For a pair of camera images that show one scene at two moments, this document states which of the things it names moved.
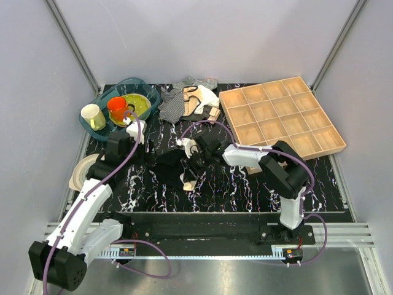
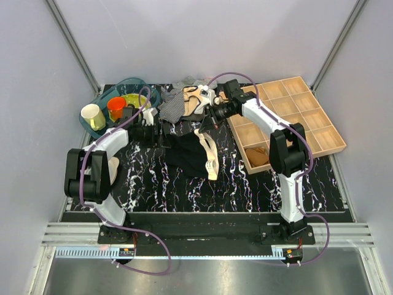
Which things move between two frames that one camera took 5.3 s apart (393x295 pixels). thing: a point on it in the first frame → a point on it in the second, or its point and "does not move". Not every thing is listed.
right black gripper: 193,170 → 212,121
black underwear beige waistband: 168,166 → 193,152
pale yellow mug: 92,113 does not move
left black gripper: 150,156 → 154,139
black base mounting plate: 209,230 does not move
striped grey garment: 171,107 does not move
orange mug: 117,106 does not move
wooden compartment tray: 285,110 does not move
